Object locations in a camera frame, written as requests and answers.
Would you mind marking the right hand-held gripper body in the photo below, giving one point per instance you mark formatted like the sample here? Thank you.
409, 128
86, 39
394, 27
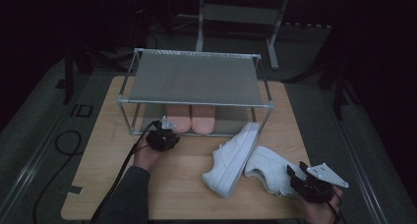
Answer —
314, 193

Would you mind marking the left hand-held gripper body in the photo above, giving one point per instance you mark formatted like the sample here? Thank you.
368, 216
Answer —
162, 140

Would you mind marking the pink slipper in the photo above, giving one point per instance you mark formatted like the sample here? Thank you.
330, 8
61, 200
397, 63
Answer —
178, 119
203, 119

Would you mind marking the white sneaker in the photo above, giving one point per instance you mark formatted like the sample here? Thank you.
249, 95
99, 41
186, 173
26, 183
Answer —
229, 161
268, 168

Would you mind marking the grey fabric metal shoe rack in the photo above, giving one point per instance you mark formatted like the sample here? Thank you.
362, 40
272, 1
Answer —
196, 78

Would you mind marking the person's right hand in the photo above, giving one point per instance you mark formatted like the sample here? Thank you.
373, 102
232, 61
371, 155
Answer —
319, 212

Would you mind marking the person's left hand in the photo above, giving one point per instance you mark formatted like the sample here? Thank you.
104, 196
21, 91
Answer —
146, 158

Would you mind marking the black stand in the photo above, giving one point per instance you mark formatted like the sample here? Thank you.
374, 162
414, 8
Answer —
337, 86
69, 80

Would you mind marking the grey tape strip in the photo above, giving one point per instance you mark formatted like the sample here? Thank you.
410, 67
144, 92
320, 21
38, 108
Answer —
74, 189

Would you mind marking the white metal table frame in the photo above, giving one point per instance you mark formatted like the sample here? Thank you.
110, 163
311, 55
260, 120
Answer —
239, 14

